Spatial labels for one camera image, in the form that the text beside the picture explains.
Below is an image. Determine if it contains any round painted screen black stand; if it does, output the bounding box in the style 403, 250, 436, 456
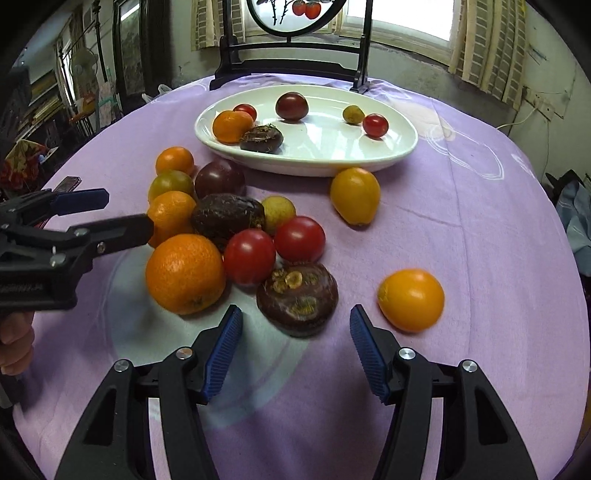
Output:
209, 0, 374, 96

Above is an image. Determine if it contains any dark purple tomato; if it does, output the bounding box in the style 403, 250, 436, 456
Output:
276, 92, 309, 121
194, 159, 247, 199

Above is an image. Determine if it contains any dark mangosteen front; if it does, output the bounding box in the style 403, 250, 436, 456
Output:
256, 263, 339, 338

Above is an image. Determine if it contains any yellow round tomato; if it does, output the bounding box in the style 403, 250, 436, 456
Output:
377, 268, 446, 333

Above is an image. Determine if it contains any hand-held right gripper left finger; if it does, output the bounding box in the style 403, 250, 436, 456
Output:
55, 305, 244, 480

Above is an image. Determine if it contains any checked beige curtain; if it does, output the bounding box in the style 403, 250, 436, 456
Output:
191, 0, 246, 52
447, 0, 528, 110

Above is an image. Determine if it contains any window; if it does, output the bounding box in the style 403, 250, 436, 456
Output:
339, 0, 462, 52

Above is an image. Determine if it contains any dark brown passion fruit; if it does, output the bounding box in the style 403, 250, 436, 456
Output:
191, 193, 267, 252

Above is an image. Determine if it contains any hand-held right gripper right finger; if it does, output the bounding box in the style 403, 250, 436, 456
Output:
349, 304, 539, 480

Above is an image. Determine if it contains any dark brown water chestnut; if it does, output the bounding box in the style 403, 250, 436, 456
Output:
239, 124, 284, 154

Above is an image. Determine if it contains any electric fan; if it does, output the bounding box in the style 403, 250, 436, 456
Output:
69, 46, 100, 90

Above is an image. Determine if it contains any black framed panel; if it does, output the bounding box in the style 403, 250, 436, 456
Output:
111, 0, 155, 99

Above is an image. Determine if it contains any yellow egg-shaped tomato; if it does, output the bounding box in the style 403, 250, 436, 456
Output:
329, 167, 382, 226

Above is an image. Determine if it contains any white oval plate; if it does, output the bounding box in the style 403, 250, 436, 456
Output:
194, 84, 419, 177

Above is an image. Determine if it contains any person's left hand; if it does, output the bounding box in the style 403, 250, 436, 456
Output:
0, 311, 36, 377

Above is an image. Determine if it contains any blue cloth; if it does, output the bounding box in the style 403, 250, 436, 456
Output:
554, 179, 591, 256

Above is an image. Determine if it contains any green-yellow tomato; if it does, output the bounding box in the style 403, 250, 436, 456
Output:
148, 169, 195, 202

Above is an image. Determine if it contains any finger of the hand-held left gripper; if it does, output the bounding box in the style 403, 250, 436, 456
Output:
67, 213, 155, 259
0, 188, 110, 232

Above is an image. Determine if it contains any yellow-green round fruit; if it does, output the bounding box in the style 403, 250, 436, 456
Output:
262, 195, 297, 236

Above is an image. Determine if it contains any white cable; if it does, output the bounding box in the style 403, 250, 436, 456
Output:
496, 107, 540, 136

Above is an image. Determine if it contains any small mandarin orange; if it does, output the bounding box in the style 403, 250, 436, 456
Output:
156, 146, 195, 177

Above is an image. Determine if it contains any red yellow cloth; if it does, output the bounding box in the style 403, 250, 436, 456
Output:
0, 140, 49, 190

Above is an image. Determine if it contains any purple tablecloth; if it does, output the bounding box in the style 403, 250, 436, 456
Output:
11, 73, 586, 480

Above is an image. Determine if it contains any large orange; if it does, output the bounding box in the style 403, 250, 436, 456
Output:
145, 233, 227, 316

